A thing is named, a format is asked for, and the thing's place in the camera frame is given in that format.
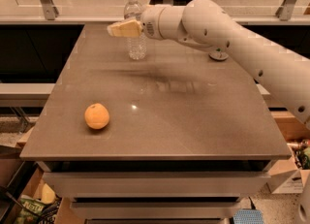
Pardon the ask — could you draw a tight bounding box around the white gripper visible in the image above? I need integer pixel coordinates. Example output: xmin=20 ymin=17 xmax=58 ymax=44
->
xmin=108 ymin=5 xmax=167 ymax=40

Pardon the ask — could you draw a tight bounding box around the clear plastic water bottle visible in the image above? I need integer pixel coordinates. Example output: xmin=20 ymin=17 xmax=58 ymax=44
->
xmin=124 ymin=0 xmax=146 ymax=60

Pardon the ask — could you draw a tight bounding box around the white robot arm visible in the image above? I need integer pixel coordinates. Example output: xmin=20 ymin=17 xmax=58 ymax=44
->
xmin=108 ymin=0 xmax=310 ymax=128

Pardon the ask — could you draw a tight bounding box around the green white soda can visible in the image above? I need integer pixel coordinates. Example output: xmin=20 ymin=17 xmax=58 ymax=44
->
xmin=209 ymin=50 xmax=229 ymax=61

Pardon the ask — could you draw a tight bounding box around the orange fruit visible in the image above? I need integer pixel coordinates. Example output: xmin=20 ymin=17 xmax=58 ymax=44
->
xmin=84 ymin=103 xmax=109 ymax=130

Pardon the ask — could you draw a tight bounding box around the upper grey drawer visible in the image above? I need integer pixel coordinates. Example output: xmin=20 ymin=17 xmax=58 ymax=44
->
xmin=44 ymin=172 xmax=269 ymax=198

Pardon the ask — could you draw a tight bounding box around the grey drawer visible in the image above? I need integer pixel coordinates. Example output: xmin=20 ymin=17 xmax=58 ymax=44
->
xmin=44 ymin=172 xmax=269 ymax=198
xmin=71 ymin=202 xmax=240 ymax=220

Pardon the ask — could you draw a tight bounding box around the cardboard box left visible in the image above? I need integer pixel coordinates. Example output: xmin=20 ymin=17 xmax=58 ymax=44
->
xmin=1 ymin=168 xmax=43 ymax=224

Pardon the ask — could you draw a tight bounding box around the cardboard box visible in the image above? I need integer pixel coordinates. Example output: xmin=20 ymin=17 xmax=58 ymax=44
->
xmin=266 ymin=111 xmax=310 ymax=200
xmin=1 ymin=168 xmax=43 ymax=224

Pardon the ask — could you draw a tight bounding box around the lower grey drawer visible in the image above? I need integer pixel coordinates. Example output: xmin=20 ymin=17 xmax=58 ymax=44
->
xmin=71 ymin=202 xmax=240 ymax=220

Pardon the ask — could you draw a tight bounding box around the yellow object in box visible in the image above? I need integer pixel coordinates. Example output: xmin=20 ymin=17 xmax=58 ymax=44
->
xmin=41 ymin=183 xmax=56 ymax=205

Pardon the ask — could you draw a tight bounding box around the green snack bag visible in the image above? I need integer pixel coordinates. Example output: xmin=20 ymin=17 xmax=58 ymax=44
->
xmin=14 ymin=195 xmax=46 ymax=224

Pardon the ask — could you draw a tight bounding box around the cardboard box right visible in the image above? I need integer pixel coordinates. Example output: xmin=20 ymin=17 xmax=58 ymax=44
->
xmin=266 ymin=111 xmax=310 ymax=200

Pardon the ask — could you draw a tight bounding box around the blue perforated mat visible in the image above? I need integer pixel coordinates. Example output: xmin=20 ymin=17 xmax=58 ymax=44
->
xmin=232 ymin=209 xmax=264 ymax=224

